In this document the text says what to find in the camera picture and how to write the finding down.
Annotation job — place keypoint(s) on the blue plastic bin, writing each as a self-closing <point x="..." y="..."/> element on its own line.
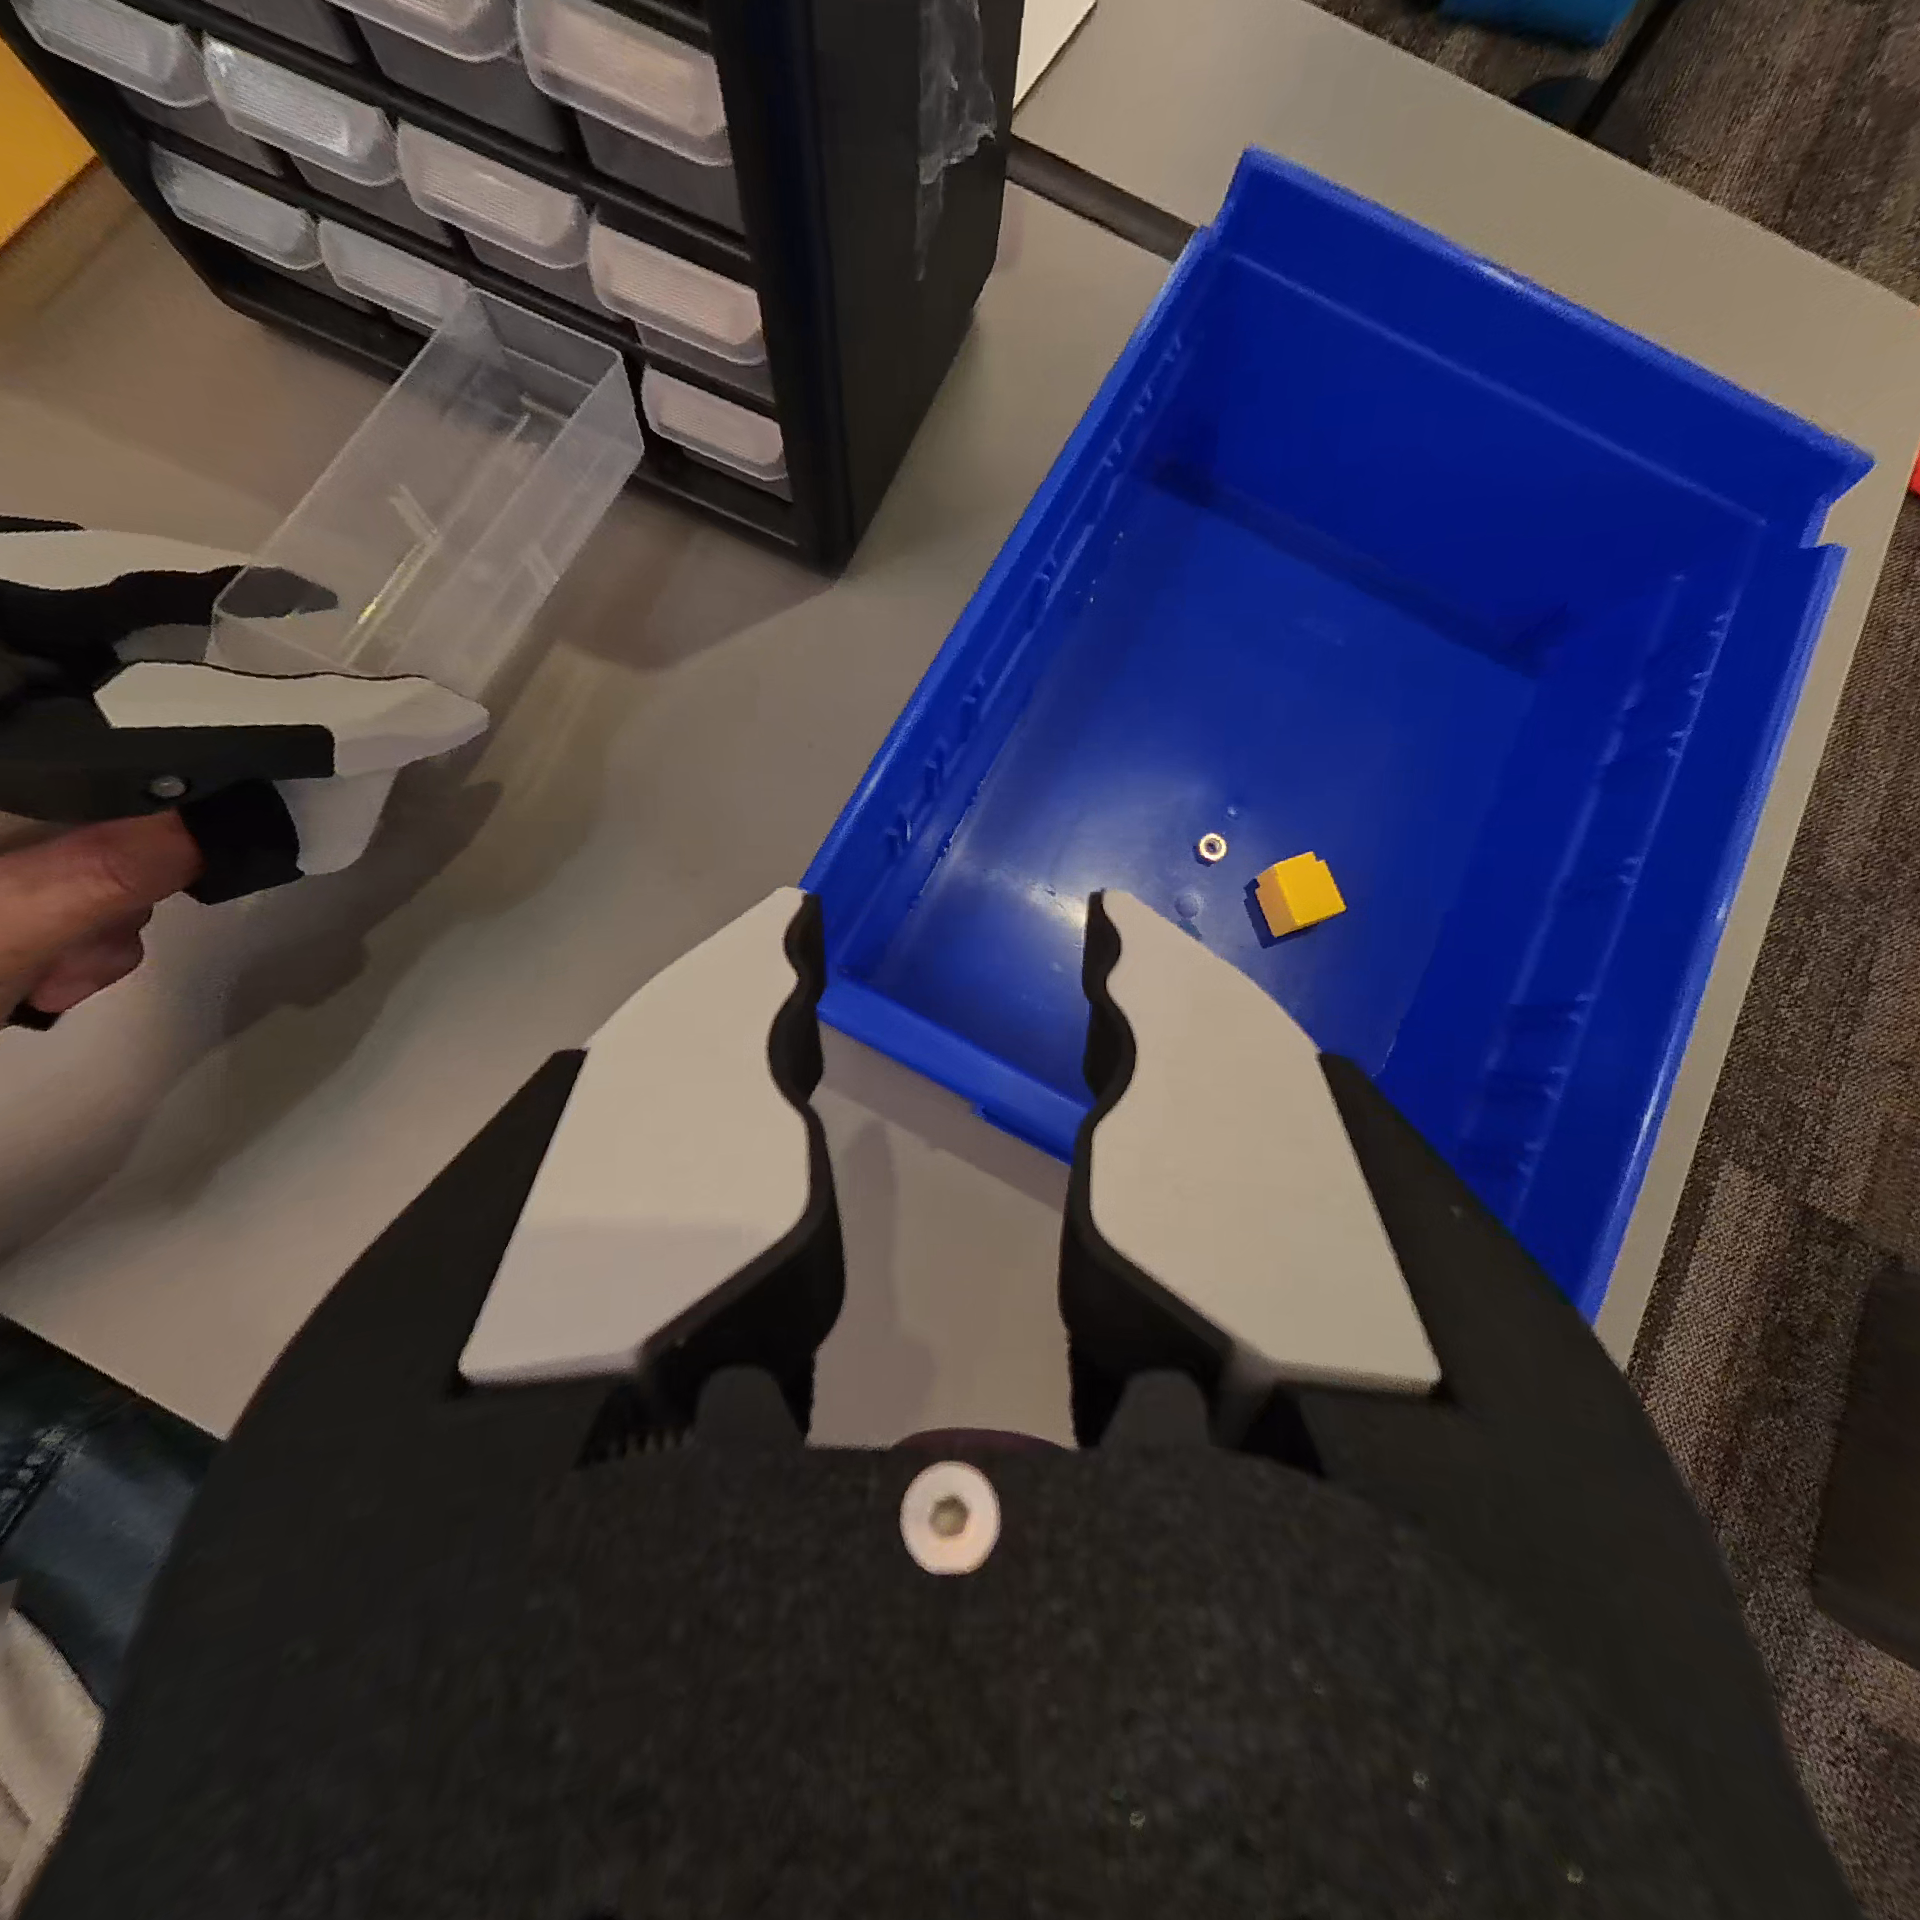
<point x="1352" y="600"/>

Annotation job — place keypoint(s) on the black box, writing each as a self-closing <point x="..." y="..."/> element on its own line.
<point x="1878" y="1456"/>

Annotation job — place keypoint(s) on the set of clear cabinet drawers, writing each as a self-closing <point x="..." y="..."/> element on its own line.
<point x="497" y="198"/>

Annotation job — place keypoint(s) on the yellow plastic bin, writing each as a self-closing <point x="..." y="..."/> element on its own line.
<point x="40" y="153"/>

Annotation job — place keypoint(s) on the person's left hand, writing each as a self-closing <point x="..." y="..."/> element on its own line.
<point x="75" y="916"/>

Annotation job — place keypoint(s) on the clear tape strip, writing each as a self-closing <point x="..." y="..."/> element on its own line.
<point x="954" y="122"/>

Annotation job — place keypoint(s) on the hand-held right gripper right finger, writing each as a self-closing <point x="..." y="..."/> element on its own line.
<point x="1263" y="1197"/>

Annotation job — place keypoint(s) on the person's white shirt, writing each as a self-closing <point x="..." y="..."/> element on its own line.
<point x="40" y="1727"/>

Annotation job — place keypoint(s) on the clear plastic drawer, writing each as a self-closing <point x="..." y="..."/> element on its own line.
<point x="480" y="478"/>

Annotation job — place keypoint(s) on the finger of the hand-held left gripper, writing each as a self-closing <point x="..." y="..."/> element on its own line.
<point x="124" y="559"/>
<point x="301" y="703"/>

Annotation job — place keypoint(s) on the blue bag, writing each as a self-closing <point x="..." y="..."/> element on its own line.
<point x="1533" y="14"/>

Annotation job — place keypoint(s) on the black drawer cabinet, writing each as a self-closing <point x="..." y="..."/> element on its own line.
<point x="887" y="303"/>

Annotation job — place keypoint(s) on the yellow plastic block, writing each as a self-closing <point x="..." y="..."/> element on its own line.
<point x="1299" y="899"/>

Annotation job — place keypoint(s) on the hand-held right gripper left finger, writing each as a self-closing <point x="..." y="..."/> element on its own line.
<point x="660" y="1188"/>

